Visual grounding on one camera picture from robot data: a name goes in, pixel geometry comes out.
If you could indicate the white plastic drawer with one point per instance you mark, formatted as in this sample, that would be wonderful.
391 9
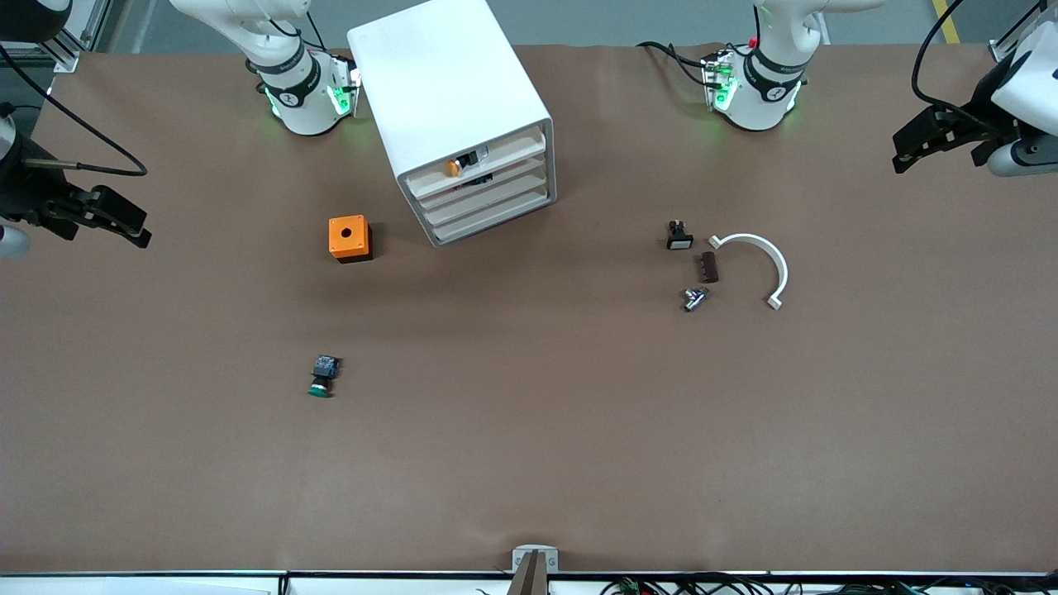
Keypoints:
521 171
496 161

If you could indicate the black switch with white face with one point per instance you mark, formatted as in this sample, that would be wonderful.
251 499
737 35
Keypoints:
679 240

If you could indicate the white table edge rail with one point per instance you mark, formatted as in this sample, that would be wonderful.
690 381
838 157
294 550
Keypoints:
165 585

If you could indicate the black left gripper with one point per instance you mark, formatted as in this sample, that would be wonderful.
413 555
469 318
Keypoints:
978 121

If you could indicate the brown table cover sheet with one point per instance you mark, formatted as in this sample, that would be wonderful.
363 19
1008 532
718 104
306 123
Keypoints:
529 454

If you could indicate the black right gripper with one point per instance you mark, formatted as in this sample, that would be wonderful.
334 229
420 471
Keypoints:
25 192

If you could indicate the orange push button switch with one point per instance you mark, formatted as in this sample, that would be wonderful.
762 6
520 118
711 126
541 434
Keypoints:
453 168

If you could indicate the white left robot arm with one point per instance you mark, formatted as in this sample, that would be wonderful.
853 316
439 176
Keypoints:
760 99

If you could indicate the aluminium profile frame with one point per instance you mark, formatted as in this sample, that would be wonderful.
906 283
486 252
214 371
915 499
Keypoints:
70 54
1002 49

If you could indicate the white curved plastic bracket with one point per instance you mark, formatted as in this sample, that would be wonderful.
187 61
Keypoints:
777 264

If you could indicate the small metal fitting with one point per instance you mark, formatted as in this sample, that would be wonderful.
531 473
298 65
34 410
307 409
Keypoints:
694 298

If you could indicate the orange button enclosure box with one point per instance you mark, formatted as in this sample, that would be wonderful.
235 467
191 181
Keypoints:
347 238

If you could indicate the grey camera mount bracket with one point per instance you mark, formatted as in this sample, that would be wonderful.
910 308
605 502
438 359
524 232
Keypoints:
535 570

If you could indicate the green push button switch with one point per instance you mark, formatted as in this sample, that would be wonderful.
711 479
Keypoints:
322 372

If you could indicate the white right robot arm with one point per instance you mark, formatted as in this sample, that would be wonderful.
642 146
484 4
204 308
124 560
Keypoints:
306 107

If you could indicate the white drawer cabinet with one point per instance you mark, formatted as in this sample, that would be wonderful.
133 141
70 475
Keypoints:
446 83

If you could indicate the small brown ribbed block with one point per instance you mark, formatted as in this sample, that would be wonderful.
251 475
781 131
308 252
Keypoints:
709 268

